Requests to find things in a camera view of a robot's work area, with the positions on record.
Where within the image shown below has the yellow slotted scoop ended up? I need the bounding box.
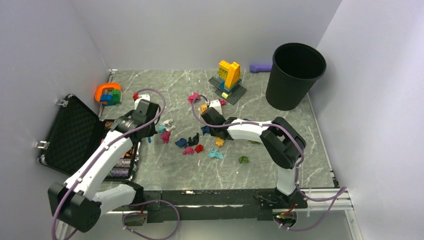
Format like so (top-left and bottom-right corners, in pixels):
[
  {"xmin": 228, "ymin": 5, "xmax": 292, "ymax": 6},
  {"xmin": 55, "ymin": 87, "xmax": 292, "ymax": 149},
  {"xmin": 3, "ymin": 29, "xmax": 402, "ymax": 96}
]
[{"xmin": 199, "ymin": 103, "xmax": 225, "ymax": 148}]

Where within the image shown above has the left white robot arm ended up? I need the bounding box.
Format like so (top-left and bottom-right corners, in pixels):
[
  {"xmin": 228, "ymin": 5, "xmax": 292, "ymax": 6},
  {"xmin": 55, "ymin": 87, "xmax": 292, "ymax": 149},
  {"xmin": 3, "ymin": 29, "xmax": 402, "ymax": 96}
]
[{"xmin": 47, "ymin": 99, "xmax": 163, "ymax": 233}]

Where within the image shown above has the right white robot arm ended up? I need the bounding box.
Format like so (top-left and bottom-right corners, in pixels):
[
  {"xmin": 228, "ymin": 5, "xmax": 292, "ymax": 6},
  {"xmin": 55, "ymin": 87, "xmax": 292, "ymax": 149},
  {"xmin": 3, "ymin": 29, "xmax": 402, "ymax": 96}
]
[{"xmin": 200, "ymin": 107, "xmax": 307, "ymax": 208}]

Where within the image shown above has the crumpled navy paper scrap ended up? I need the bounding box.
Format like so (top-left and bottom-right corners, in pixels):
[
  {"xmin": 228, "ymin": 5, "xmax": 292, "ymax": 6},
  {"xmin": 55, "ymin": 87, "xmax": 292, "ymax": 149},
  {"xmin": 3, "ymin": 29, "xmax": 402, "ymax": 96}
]
[{"xmin": 200, "ymin": 125, "xmax": 210, "ymax": 136}]

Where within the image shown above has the cyan paper scrap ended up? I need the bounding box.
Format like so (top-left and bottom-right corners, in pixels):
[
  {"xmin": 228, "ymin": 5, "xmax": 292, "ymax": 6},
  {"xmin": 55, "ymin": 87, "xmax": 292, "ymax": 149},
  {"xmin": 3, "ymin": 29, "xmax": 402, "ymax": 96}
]
[{"xmin": 157, "ymin": 125, "xmax": 167, "ymax": 134}]

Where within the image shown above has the white paper scrap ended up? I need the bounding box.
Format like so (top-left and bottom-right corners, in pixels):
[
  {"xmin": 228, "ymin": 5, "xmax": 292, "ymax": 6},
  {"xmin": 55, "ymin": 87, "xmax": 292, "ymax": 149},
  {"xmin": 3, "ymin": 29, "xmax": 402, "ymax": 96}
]
[{"xmin": 162, "ymin": 119, "xmax": 176, "ymax": 132}]

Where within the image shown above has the large magenta paper scrap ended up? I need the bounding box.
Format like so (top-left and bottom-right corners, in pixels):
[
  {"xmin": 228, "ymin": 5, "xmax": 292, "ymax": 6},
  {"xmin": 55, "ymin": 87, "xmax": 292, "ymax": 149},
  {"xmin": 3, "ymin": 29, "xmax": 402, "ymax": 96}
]
[{"xmin": 187, "ymin": 92, "xmax": 201, "ymax": 104}]

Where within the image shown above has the dark grey brick baseplate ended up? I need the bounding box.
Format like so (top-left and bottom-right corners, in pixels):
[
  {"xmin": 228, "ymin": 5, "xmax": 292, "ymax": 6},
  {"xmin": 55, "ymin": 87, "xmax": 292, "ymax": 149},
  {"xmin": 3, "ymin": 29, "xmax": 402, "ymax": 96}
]
[{"xmin": 208, "ymin": 75, "xmax": 247, "ymax": 105}]

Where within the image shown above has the magenta scrap near left gripper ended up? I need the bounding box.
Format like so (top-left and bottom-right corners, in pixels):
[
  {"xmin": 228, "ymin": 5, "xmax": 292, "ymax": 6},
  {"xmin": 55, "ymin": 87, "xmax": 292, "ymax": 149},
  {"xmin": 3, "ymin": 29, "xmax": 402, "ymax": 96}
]
[{"xmin": 160, "ymin": 130, "xmax": 171, "ymax": 144}]

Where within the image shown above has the black paper scrap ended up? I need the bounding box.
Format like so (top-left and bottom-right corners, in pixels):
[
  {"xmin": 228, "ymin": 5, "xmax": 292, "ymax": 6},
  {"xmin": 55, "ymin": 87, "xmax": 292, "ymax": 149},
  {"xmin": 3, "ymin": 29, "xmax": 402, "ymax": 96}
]
[{"xmin": 187, "ymin": 132, "xmax": 200, "ymax": 147}]

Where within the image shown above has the red paper scrap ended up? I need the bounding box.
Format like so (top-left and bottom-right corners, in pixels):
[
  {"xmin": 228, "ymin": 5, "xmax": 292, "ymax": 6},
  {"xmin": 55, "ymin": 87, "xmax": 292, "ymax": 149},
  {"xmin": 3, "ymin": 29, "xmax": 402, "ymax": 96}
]
[{"xmin": 194, "ymin": 144, "xmax": 204, "ymax": 153}]

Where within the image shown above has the navy scrap by brush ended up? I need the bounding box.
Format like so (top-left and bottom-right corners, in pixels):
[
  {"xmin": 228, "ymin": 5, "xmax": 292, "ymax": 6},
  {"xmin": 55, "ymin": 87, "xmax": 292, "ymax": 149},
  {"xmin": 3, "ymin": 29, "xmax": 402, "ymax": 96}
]
[{"xmin": 175, "ymin": 138, "xmax": 188, "ymax": 149}]

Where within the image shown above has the pink paper scrap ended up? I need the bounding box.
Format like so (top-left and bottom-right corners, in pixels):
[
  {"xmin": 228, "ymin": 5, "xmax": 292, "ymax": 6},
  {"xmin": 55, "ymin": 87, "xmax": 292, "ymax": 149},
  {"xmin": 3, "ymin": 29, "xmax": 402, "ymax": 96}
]
[{"xmin": 182, "ymin": 147, "xmax": 195, "ymax": 155}]

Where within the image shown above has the orange blue green toy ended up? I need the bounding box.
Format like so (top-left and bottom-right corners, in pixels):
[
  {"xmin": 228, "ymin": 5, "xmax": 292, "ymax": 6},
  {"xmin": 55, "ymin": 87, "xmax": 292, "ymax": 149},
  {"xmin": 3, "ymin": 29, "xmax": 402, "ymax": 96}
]
[{"xmin": 94, "ymin": 82, "xmax": 123, "ymax": 106}]

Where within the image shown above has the yellow toy brick building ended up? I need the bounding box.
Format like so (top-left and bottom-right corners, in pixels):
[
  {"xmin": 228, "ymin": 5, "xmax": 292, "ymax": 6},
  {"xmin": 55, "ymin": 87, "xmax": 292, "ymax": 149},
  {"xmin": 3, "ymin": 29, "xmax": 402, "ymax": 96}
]
[{"xmin": 218, "ymin": 60, "xmax": 241, "ymax": 89}]

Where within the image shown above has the small green paper ball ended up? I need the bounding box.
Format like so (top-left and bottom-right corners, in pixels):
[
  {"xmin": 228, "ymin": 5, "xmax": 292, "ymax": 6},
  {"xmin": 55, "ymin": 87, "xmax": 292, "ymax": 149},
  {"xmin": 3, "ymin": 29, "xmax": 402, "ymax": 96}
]
[{"xmin": 238, "ymin": 155, "xmax": 250, "ymax": 164}]

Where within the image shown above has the purple cylinder object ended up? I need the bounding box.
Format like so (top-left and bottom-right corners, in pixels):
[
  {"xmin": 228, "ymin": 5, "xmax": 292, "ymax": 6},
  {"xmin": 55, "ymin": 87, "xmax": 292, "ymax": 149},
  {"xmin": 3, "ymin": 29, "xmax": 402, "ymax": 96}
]
[{"xmin": 248, "ymin": 63, "xmax": 272, "ymax": 73}]

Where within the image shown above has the black poker chip case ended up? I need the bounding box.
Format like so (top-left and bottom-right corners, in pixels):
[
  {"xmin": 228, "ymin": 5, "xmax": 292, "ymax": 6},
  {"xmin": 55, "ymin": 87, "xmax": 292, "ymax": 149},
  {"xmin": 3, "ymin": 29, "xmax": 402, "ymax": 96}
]
[{"xmin": 35, "ymin": 93, "xmax": 142, "ymax": 181}]

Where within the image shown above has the black plastic trash bin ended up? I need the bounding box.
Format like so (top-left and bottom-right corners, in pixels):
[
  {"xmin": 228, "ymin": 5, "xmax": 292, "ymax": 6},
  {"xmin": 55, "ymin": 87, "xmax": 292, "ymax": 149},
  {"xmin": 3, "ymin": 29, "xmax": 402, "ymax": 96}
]
[{"xmin": 265, "ymin": 42, "xmax": 327, "ymax": 111}]

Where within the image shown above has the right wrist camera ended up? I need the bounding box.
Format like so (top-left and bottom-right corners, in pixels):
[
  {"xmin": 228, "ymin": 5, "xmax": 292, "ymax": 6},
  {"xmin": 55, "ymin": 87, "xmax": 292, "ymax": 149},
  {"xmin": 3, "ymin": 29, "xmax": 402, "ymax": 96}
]
[{"xmin": 208, "ymin": 99, "xmax": 223, "ymax": 116}]

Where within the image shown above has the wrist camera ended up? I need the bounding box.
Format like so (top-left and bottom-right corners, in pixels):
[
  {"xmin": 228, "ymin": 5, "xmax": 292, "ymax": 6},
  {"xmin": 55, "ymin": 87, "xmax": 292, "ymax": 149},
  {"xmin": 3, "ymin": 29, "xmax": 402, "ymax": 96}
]
[
  {"xmin": 208, "ymin": 99, "xmax": 223, "ymax": 116},
  {"xmin": 132, "ymin": 92, "xmax": 151, "ymax": 110}
]

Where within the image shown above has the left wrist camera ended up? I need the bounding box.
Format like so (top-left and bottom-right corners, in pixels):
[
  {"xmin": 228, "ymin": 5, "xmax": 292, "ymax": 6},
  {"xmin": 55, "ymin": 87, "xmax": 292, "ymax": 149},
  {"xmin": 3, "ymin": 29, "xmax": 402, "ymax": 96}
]
[{"xmin": 132, "ymin": 92, "xmax": 151, "ymax": 110}]

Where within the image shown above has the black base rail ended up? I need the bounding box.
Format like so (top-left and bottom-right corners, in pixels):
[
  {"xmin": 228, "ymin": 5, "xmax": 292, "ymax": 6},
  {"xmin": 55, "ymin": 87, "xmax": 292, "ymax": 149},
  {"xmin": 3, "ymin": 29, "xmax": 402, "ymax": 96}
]
[{"xmin": 116, "ymin": 188, "xmax": 308, "ymax": 223}]

